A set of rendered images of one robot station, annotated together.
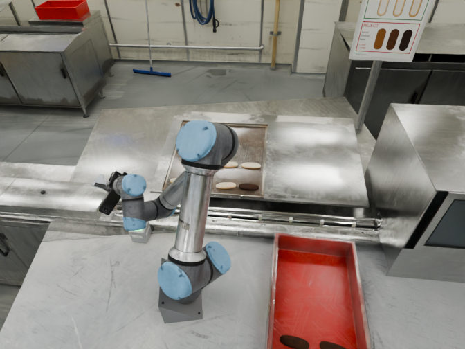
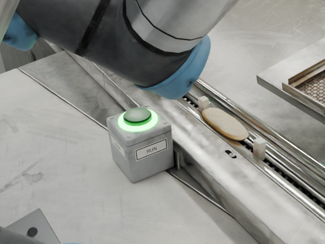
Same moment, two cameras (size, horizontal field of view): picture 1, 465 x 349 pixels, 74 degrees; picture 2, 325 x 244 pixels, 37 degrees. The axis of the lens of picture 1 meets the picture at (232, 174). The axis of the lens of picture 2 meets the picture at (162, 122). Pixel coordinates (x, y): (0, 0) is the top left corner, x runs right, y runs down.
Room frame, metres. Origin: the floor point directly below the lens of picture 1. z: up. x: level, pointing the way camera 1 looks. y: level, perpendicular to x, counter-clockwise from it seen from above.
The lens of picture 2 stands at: (0.57, -0.08, 1.26)
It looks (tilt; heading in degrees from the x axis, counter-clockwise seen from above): 33 degrees down; 56
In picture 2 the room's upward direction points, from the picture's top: 5 degrees counter-clockwise
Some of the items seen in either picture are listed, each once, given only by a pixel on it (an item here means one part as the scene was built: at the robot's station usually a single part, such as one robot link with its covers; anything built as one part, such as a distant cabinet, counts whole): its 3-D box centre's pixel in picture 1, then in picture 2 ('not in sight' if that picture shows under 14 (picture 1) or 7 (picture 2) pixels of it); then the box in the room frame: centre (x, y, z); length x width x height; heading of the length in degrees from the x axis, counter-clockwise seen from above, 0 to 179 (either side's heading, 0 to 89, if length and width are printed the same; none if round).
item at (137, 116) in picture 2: not in sight; (137, 119); (0.87, 0.42, 0.90); 0.04 x 0.04 x 0.02
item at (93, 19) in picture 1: (77, 50); not in sight; (4.28, 2.06, 0.44); 0.70 x 0.55 x 0.87; 83
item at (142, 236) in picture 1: (141, 233); (143, 151); (0.87, 0.42, 0.84); 0.08 x 0.08 x 0.11; 83
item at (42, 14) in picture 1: (63, 9); not in sight; (4.28, 2.06, 0.93); 0.51 x 0.36 x 0.13; 87
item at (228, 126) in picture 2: not in sight; (224, 121); (0.99, 0.38, 0.86); 0.10 x 0.04 x 0.01; 83
